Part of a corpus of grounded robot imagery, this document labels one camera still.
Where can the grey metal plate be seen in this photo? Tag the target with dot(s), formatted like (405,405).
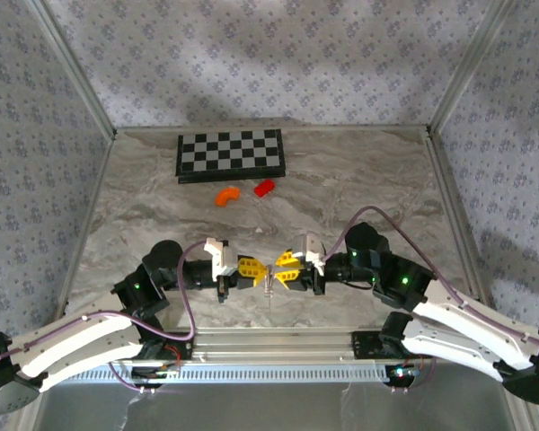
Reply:
(251,408)

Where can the folded black white chessboard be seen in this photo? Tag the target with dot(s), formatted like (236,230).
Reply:
(231,152)

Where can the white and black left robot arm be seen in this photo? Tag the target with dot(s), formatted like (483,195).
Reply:
(81,345)

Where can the orange curved plastic block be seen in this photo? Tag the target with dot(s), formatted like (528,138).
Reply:
(227,196)

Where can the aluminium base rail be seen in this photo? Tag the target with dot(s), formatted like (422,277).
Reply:
(274,345)

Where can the aluminium table side rail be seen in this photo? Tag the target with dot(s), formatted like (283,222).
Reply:
(449,202)
(87,224)

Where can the black controller board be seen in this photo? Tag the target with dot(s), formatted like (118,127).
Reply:
(402,373)
(155,372)

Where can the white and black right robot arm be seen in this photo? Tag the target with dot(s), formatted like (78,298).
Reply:
(467,332)

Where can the small red plastic block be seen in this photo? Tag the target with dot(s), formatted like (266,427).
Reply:
(264,187)

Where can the aluminium frame post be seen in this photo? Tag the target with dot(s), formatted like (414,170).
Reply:
(465,72)
(75,72)

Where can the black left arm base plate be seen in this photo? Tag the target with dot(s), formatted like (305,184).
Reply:
(184,345)

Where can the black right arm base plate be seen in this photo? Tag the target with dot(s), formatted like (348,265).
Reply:
(364,345)

